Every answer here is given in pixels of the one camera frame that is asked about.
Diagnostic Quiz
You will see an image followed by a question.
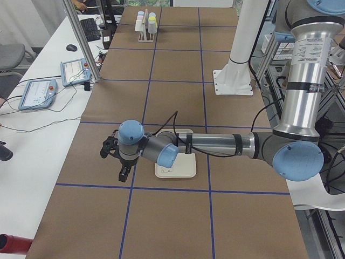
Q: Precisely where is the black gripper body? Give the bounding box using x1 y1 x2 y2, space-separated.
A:
119 151 139 168

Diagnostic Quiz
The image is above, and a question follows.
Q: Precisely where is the pale green cup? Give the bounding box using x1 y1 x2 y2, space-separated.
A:
135 19 143 32

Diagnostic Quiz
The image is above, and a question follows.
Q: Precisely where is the white plastic cup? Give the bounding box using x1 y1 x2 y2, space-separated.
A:
148 21 157 34

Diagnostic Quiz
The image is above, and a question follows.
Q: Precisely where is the cream cartoon tray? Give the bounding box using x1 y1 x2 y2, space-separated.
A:
154 129 196 179

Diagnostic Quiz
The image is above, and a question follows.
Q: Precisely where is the blue teach pendant far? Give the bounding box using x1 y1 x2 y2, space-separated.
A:
60 58 91 87

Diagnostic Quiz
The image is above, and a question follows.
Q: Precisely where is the blue teach pendant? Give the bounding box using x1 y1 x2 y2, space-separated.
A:
60 58 91 87
18 79 58 111

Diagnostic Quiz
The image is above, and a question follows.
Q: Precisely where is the blue teach pendant near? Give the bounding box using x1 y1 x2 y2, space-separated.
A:
18 79 58 111

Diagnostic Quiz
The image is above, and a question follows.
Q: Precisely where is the black water bottle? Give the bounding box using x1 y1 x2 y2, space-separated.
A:
0 141 13 161

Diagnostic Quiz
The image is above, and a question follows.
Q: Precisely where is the black computer mouse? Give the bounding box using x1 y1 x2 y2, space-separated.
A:
66 44 78 52

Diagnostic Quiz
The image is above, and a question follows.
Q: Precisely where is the red bottle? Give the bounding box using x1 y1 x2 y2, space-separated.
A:
1 234 33 255

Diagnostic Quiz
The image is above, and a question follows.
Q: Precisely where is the black keyboard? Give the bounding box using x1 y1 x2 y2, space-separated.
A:
80 18 101 42

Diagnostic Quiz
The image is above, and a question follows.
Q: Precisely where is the grey office chair near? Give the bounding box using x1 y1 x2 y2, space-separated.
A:
1 44 36 78

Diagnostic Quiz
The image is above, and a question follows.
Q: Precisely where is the seated person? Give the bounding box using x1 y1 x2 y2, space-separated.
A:
72 0 88 11

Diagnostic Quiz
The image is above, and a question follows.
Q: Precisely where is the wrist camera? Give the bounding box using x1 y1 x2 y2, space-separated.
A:
100 129 120 159

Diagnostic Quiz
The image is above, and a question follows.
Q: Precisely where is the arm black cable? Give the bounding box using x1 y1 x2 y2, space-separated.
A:
150 97 285 157

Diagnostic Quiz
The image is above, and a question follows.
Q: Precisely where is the white wire cup rack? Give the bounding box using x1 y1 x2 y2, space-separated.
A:
138 9 156 43

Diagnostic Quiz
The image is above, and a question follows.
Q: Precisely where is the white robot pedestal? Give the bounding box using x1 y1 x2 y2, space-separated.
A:
213 0 270 96

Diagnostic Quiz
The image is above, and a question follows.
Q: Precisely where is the aluminium frame post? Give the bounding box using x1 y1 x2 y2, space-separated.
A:
62 0 101 83

